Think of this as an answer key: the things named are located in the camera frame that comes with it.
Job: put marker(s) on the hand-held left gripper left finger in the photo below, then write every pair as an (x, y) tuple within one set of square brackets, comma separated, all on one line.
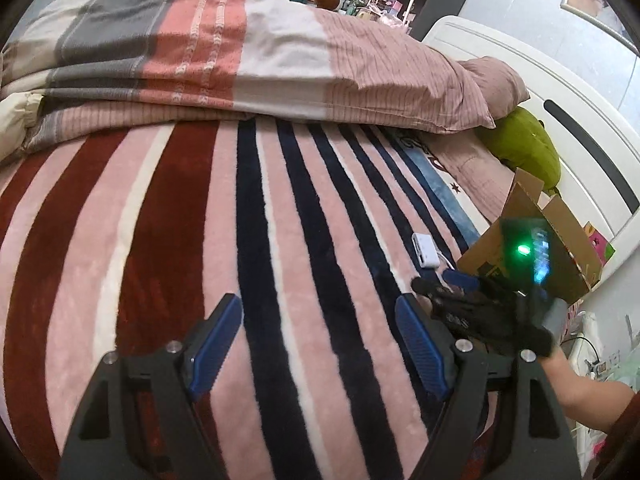
[(215, 345)]

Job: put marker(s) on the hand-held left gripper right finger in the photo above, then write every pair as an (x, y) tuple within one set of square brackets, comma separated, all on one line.
[(417, 345)]

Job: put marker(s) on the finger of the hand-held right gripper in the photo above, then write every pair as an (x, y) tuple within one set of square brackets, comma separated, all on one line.
[(450, 307), (462, 281)]

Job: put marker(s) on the brown cardboard box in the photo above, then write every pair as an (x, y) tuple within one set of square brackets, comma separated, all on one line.
[(485, 255)]

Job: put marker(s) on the person's right forearm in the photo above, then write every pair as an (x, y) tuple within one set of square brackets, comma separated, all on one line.
[(585, 390)]

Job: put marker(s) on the colourful carton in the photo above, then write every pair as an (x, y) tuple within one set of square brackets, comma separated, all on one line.
[(600, 245)]

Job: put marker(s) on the blue printed cloth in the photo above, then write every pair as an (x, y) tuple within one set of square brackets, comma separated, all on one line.
[(440, 185)]

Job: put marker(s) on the pink bed sheet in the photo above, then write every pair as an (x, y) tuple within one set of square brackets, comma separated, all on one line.
[(475, 175)]

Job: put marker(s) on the striped fleece blanket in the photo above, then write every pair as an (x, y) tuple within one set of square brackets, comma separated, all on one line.
[(150, 240)]

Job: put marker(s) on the green plush toy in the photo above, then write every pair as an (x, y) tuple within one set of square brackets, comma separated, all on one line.
[(525, 145)]

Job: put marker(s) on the white headboard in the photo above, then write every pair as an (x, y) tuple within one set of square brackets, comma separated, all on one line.
[(575, 110)]

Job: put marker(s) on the pink striped pillow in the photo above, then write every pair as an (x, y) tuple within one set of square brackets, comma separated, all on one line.
[(495, 85)]

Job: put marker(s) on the patchwork striped duvet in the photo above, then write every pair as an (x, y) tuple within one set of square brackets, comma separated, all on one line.
[(250, 50)]

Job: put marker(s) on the cream comforter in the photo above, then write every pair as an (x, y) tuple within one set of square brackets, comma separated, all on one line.
[(15, 120)]

